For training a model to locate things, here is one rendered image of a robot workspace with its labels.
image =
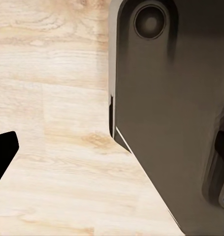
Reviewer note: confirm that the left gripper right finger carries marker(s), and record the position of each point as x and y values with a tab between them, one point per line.
219	144

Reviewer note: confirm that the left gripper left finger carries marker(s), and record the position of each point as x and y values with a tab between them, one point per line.
9	146

